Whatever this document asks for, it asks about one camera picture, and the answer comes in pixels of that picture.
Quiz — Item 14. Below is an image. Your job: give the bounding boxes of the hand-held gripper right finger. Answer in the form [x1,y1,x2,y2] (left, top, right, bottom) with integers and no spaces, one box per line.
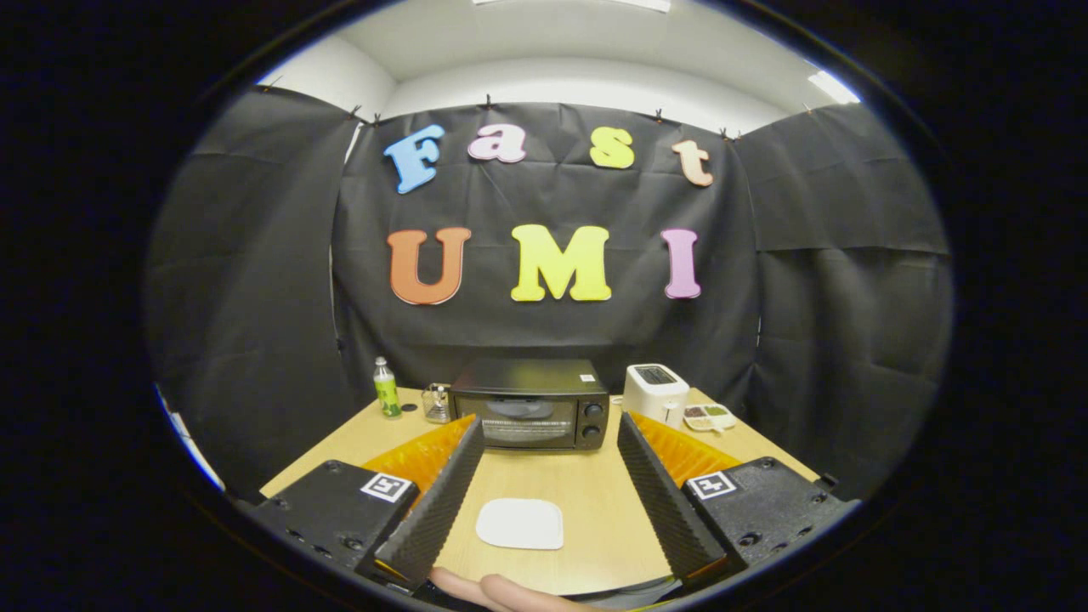
[616,411,861,587]

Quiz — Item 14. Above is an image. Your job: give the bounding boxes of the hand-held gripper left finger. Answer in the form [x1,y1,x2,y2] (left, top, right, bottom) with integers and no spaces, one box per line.
[246,416,485,593]

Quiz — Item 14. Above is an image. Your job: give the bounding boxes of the black toaster oven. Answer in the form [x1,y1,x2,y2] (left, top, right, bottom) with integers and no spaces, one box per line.
[450,358,611,451]

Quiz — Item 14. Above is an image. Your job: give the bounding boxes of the white pop-up toaster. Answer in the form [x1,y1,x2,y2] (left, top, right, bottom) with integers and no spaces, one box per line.
[622,364,691,428]

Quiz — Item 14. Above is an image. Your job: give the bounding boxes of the white square plate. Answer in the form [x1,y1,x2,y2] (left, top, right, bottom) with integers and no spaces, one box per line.
[475,498,564,551]

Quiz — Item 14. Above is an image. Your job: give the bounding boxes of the white divided snack tray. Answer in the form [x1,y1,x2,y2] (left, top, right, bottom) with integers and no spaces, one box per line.
[683,403,738,433]

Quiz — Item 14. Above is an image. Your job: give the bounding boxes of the green label drink bottle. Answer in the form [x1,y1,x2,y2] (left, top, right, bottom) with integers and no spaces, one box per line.
[373,357,403,419]

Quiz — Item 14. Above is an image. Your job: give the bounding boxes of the black backdrop cloth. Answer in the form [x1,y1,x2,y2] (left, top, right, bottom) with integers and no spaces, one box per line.
[144,85,955,502]

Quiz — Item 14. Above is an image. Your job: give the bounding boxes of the rectangular ceiling light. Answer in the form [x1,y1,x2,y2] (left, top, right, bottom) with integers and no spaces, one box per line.
[807,70,864,106]

